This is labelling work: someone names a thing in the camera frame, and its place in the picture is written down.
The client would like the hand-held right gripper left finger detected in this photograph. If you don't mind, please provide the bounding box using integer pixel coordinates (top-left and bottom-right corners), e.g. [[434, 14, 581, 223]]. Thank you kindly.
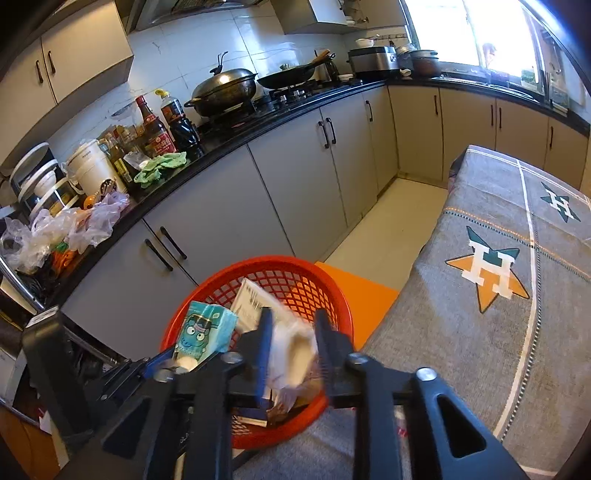
[[60, 307, 274, 480]]

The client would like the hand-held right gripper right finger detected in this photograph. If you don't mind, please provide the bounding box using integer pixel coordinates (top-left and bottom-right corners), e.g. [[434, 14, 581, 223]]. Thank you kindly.
[[314, 308, 529, 480]]

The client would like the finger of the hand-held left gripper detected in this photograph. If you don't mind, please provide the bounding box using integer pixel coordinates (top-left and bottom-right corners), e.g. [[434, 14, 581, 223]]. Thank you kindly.
[[98, 345, 182, 403]]

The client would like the white wrapper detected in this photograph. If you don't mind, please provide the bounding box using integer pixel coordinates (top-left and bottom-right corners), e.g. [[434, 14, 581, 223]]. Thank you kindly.
[[268, 307, 324, 402]]

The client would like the teal cartoon box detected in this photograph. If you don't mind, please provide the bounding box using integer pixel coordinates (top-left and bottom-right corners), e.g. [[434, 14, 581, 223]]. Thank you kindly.
[[173, 301, 239, 374]]

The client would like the red plastic mesh basket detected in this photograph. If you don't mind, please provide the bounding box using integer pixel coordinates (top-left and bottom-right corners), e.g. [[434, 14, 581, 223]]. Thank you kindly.
[[159, 256, 355, 450]]

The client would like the white printed paper packet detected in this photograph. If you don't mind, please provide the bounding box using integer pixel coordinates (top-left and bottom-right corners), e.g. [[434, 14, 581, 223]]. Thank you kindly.
[[229, 278, 278, 333]]

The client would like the orange stool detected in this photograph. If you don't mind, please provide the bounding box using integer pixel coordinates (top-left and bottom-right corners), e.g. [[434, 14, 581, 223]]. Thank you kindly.
[[286, 261, 400, 352]]

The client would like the clear crumpled plastic bag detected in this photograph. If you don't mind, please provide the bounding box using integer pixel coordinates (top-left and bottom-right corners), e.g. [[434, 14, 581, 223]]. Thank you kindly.
[[0, 208, 79, 274]]

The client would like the grey printed tablecloth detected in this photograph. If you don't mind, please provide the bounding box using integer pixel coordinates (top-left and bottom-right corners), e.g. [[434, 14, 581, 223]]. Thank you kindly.
[[233, 145, 591, 480]]

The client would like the pale pink plastic bag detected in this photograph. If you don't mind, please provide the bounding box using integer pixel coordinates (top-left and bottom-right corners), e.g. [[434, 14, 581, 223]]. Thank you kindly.
[[69, 191, 130, 253]]

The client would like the row of grey cabinet doors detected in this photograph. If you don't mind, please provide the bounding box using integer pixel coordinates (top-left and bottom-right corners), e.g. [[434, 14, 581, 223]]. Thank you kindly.
[[60, 85, 591, 361]]

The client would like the white and black stacked steamer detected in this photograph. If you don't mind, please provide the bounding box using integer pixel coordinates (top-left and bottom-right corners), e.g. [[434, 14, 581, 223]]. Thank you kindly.
[[9, 142, 84, 217]]

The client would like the green dish cloth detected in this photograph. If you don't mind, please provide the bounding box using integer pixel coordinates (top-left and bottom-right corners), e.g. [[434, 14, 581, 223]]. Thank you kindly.
[[134, 152, 190, 188]]

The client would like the white electric cooker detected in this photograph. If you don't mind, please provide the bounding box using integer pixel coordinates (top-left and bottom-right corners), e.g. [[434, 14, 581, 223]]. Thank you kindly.
[[65, 138, 128, 197]]

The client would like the group of small seasoning bottles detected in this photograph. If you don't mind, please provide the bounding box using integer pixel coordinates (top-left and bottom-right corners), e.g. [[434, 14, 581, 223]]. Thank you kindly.
[[97, 124, 148, 185]]

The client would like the black kitchen countertop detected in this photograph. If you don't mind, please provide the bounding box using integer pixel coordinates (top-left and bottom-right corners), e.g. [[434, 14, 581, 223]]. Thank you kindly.
[[0, 74, 591, 315]]

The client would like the brown sauce bottle red label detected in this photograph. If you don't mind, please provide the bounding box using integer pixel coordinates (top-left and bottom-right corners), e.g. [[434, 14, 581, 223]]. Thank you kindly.
[[135, 95, 178, 158]]

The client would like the dark soy bottle yellow cap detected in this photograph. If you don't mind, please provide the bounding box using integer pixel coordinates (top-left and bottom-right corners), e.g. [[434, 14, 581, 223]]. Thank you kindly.
[[154, 89, 205, 160]]

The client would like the black gas stove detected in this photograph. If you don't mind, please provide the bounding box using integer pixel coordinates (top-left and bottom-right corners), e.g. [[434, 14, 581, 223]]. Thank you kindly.
[[198, 78, 365, 134]]

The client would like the steel wok with lid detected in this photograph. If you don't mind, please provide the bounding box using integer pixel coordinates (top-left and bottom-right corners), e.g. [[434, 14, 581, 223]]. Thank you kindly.
[[184, 52, 258, 117]]

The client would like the black frying pan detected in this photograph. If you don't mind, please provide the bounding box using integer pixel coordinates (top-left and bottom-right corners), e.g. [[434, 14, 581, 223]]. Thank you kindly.
[[256, 48, 336, 90]]

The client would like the silver rice cooker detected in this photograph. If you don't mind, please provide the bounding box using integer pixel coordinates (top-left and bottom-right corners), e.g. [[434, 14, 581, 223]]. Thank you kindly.
[[347, 45, 400, 77]]

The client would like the dark brown pot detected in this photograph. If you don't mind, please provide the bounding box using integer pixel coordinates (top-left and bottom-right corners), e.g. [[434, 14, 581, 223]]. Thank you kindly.
[[409, 49, 442, 78]]

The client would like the kitchen window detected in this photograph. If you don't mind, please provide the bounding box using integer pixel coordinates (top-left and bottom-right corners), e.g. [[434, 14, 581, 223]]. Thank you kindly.
[[402, 0, 570, 93]]

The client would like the steel range hood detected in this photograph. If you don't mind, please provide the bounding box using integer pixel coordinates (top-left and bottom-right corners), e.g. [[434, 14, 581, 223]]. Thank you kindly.
[[124, 0, 273, 33]]

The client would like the grey wall cabinet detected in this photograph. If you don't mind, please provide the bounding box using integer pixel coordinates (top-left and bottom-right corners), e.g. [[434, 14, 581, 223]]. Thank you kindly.
[[272, 0, 411, 36], [0, 0, 135, 154]]

